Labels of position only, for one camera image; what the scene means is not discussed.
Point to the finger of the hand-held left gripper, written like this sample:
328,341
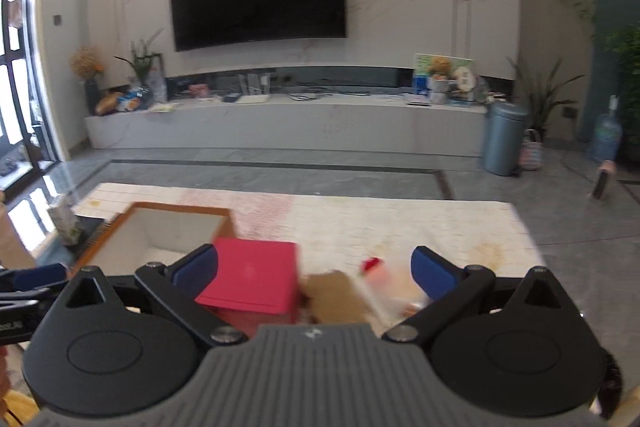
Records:
40,276
25,297

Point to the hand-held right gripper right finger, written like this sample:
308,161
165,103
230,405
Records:
431,271

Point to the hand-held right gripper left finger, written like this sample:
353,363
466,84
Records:
196,268

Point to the orange storage box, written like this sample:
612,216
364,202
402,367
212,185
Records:
165,227

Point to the small red plush toy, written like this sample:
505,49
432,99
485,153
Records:
372,266

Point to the tan toast plush toy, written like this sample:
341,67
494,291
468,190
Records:
336,299

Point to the clear plastic bag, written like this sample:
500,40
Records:
400,292

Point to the pink flat box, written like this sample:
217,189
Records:
250,274

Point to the tissue box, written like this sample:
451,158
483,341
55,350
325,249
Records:
64,222

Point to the grey-blue trash can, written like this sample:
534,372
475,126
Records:
502,137

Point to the woven pastel basket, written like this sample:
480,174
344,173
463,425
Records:
531,154

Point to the loose papers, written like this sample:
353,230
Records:
164,107

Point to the small black box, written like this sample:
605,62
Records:
231,97

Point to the white marble tv console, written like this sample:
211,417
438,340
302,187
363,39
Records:
300,127

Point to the small pink box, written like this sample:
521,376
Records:
199,90

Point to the blue snack bag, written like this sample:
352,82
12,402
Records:
135,99

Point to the white router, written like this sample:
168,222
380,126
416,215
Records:
254,98

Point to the clear bag on console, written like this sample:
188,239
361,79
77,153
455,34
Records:
157,87

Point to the brown snack bag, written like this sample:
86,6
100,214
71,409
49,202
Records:
109,103

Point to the phone on pink stand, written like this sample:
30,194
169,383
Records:
602,183

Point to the round white hand fan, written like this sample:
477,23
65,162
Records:
465,79

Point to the brown teddy bear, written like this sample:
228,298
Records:
441,68

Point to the colourful poster board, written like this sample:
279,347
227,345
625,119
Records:
422,67

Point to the vase with dried flowers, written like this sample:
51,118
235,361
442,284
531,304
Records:
90,72

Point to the long-leaf potted plant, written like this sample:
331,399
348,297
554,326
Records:
542,92

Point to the green plant in pot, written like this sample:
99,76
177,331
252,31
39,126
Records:
142,62

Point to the black framed glass door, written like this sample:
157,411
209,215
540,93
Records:
35,57

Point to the blue water jug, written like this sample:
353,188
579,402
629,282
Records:
605,137

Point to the tall leafy green plant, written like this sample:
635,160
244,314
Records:
627,72

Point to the dark wall switch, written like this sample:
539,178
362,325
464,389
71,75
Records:
57,20

